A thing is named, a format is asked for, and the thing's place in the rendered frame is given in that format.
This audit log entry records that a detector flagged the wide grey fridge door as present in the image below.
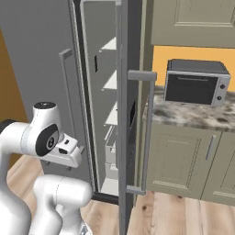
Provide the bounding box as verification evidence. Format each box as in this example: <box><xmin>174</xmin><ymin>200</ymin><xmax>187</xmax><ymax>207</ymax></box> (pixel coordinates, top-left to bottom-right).
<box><xmin>0</xmin><ymin>0</ymin><xmax>95</xmax><ymax>192</ymax></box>

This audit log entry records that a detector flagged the long grey freezer door handle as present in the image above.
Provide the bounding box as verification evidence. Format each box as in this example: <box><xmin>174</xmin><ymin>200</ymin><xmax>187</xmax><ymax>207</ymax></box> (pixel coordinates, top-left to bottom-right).
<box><xmin>126</xmin><ymin>69</ymin><xmax>158</xmax><ymax>196</ymax></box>

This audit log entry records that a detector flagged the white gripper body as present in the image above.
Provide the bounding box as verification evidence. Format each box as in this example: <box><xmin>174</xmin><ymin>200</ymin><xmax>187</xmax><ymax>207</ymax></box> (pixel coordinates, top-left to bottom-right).
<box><xmin>45</xmin><ymin>145</ymin><xmax>84</xmax><ymax>169</ymax></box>

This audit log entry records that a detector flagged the beige wall cupboard door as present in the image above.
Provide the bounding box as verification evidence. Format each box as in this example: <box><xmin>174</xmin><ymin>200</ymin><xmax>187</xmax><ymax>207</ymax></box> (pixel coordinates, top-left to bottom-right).
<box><xmin>151</xmin><ymin>0</ymin><xmax>235</xmax><ymax>50</ymax></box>

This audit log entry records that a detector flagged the white freezer drawer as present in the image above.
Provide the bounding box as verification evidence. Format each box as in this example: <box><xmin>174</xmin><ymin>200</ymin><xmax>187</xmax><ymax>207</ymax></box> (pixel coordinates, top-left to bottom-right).
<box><xmin>104</xmin><ymin>162</ymin><xmax>119</xmax><ymax>181</ymax></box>
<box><xmin>104</xmin><ymin>125</ymin><xmax>119</xmax><ymax>163</ymax></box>

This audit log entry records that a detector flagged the grey fridge body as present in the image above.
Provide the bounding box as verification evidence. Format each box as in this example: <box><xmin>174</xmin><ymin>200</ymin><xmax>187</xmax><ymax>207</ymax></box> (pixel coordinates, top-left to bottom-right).
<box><xmin>68</xmin><ymin>0</ymin><xmax>145</xmax><ymax>206</ymax></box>

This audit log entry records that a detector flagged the beige tall side panel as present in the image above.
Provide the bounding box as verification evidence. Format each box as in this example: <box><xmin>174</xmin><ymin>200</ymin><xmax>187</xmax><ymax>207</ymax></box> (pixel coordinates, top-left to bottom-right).
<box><xmin>134</xmin><ymin>0</ymin><xmax>155</xmax><ymax>196</ymax></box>

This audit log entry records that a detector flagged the narrow grey freezer door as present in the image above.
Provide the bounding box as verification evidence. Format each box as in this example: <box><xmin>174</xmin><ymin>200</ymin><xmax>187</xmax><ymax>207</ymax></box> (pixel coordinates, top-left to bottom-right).
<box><xmin>116</xmin><ymin>0</ymin><xmax>143</xmax><ymax>235</ymax></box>

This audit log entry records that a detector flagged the beige base cupboard door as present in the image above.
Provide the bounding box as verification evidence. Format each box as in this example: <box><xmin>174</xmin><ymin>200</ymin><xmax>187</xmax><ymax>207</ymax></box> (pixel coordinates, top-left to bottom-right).
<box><xmin>145</xmin><ymin>121</ymin><xmax>224</xmax><ymax>200</ymax></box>
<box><xmin>201</xmin><ymin>131</ymin><xmax>235</xmax><ymax>206</ymax></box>

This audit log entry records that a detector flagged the grey toaster oven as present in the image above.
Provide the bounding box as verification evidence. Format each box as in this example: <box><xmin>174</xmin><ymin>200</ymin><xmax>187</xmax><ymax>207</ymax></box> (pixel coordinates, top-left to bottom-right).
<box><xmin>162</xmin><ymin>58</ymin><xmax>232</xmax><ymax>107</ymax></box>

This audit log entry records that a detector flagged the short grey fridge door handle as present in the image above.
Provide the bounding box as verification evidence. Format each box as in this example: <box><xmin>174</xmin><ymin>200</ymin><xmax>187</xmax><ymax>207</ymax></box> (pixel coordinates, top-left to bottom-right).
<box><xmin>58</xmin><ymin>48</ymin><xmax>78</xmax><ymax>140</ymax></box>

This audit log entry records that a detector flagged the grey cupboard door handle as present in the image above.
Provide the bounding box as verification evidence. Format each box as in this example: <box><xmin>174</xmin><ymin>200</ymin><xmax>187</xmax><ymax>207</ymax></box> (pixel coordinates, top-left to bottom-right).
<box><xmin>205</xmin><ymin>134</ymin><xmax>218</xmax><ymax>162</ymax></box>

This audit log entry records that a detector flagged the white freezer shelf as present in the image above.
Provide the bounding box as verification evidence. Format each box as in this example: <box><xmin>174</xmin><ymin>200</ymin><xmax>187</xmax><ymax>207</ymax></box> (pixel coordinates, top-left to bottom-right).
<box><xmin>100</xmin><ymin>36</ymin><xmax>118</xmax><ymax>51</ymax></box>
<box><xmin>102</xmin><ymin>71</ymin><xmax>118</xmax><ymax>91</ymax></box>
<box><xmin>104</xmin><ymin>102</ymin><xmax>119</xmax><ymax>127</ymax></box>

